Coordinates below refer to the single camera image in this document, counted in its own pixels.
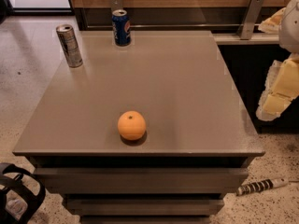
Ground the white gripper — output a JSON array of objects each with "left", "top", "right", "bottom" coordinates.
[{"left": 256, "top": 0, "right": 299, "bottom": 121}]

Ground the orange fruit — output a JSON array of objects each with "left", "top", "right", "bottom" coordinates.
[{"left": 118, "top": 111, "right": 147, "bottom": 140}]

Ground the blue pepsi can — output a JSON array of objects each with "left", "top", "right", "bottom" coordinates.
[{"left": 112, "top": 9, "right": 131, "bottom": 46}]

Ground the silver energy drink can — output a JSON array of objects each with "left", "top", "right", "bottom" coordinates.
[{"left": 56, "top": 24, "right": 83, "bottom": 68}]

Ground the grey drawer cabinet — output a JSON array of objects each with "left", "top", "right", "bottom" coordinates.
[{"left": 14, "top": 31, "right": 263, "bottom": 224}]

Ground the black and white power strip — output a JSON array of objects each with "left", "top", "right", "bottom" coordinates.
[{"left": 235, "top": 178, "right": 289, "bottom": 196}]

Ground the black chair base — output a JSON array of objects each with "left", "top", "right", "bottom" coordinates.
[{"left": 0, "top": 162, "right": 46, "bottom": 224}]

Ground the right metal wall bracket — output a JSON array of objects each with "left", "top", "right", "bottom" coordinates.
[{"left": 237, "top": 0, "right": 264, "bottom": 40}]

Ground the metal wall bracket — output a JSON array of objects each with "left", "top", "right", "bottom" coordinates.
[
  {"left": 109, "top": 0, "right": 123, "bottom": 11},
  {"left": 237, "top": 0, "right": 264, "bottom": 40}
]

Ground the left metal wall bracket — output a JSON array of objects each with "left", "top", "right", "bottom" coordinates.
[{"left": 109, "top": 0, "right": 123, "bottom": 11}]

